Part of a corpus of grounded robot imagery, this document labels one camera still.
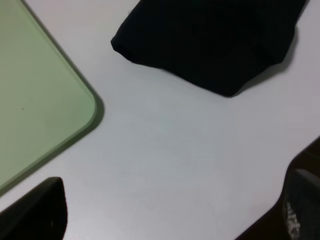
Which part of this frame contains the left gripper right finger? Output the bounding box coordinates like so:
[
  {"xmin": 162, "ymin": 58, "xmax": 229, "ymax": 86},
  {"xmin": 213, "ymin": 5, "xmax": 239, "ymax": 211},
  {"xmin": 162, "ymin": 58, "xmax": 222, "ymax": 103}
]
[{"xmin": 238, "ymin": 138, "xmax": 320, "ymax": 240}]

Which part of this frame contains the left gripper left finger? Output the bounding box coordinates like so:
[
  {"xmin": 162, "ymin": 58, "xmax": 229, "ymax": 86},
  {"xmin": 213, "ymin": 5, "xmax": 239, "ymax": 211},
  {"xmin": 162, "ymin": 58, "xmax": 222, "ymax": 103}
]
[{"xmin": 0, "ymin": 177, "xmax": 68, "ymax": 240}]

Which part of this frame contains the black short sleeve shirt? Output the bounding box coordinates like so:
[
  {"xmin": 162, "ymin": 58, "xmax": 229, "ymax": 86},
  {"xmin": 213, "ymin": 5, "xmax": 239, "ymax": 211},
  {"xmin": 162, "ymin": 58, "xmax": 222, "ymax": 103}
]
[{"xmin": 111, "ymin": 0, "xmax": 306, "ymax": 97}]

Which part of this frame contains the light green plastic tray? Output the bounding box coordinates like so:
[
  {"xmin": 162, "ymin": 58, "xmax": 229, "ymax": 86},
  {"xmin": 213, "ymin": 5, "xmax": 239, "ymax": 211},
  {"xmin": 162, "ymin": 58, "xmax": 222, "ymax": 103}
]
[{"xmin": 0, "ymin": 0, "xmax": 104, "ymax": 194}]

